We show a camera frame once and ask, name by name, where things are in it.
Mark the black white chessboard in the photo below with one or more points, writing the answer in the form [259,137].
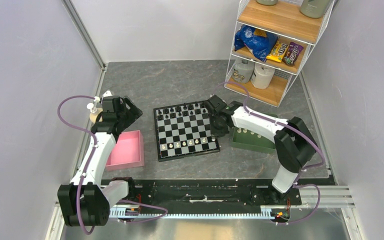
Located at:
[183,123]

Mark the white paper roll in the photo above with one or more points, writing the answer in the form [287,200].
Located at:
[262,76]

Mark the grey cable duct strip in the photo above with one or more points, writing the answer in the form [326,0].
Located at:
[126,212]

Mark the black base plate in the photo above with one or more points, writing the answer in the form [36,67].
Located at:
[211,196]

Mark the white wire wooden shelf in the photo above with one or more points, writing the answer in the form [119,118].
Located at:
[283,18]

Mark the yellow candy bag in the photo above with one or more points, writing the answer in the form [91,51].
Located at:
[278,52]

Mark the beige pump bottle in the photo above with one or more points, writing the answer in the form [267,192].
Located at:
[95,112]

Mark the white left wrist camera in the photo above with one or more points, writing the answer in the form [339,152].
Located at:
[98,99]

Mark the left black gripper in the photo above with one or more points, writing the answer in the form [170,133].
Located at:
[133,113]

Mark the grey green bottle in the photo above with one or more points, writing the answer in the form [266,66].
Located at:
[314,8]

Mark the blue snack bag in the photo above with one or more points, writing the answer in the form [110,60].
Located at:
[259,42]

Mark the white jug with label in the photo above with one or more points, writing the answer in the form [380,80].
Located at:
[242,71]

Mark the aluminium corner rail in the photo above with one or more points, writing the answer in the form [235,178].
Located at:
[76,18]

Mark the green plastic tray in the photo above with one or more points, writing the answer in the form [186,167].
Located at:
[253,133]

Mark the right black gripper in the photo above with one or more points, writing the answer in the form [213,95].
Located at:
[215,132]

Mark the brown candy bag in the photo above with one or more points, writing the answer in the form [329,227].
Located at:
[292,53]

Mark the pink plastic tray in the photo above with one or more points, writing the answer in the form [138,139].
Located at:
[128,152]

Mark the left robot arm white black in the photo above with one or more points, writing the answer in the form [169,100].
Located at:
[83,201]

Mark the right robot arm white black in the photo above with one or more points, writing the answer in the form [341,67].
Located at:
[294,144]

